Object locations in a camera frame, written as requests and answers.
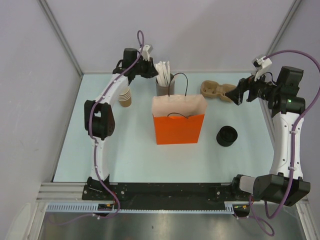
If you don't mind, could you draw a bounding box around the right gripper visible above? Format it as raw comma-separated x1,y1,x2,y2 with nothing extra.
225,68,281,106

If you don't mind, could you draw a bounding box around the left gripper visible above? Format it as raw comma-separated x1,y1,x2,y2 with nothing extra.
132,56,159,79

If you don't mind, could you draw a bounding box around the orange paper bag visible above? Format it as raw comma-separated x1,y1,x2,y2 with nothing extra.
151,91,208,145

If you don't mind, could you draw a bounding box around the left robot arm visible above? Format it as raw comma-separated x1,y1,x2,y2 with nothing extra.
84,44,158,181

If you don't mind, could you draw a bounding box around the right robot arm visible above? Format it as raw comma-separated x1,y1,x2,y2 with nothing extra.
225,66,311,207

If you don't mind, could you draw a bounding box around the white wrapped stirrers bundle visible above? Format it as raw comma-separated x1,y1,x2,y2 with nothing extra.
154,61,171,87

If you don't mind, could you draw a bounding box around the grey stirrer holder cup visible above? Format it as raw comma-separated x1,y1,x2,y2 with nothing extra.
155,73,175,97

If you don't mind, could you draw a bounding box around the stack of brown paper cups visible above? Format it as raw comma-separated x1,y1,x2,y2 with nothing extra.
118,87,132,108

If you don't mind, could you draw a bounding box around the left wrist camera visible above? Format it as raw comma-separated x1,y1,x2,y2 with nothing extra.
140,44,153,62

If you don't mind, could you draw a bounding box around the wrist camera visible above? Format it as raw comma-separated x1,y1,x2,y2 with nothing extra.
140,44,153,62
252,55,272,81

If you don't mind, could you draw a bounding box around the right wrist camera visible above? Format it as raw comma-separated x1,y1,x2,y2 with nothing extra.
252,55,272,81

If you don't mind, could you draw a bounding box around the white slotted cable duct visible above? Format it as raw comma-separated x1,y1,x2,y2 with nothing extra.
46,202,116,212

